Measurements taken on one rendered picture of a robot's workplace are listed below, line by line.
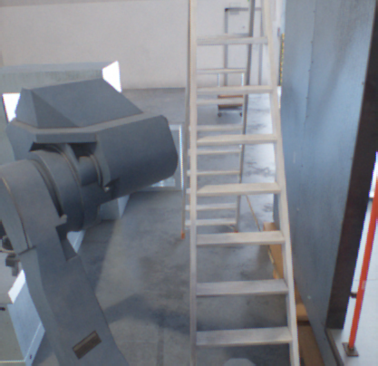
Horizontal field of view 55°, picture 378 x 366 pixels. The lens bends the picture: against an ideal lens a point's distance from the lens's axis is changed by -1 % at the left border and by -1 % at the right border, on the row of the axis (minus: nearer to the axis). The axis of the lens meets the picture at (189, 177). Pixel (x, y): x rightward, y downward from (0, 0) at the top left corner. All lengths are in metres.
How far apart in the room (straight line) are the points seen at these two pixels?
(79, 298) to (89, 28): 10.89
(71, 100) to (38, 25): 11.08
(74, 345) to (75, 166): 0.44
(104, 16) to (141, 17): 1.05
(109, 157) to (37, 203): 0.21
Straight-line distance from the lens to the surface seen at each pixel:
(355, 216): 1.93
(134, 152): 1.01
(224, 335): 1.87
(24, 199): 0.98
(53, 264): 0.99
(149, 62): 11.39
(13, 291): 2.33
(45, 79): 3.76
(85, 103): 1.09
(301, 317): 2.68
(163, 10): 11.27
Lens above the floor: 2.00
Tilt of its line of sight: 24 degrees down
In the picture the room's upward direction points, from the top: 2 degrees counter-clockwise
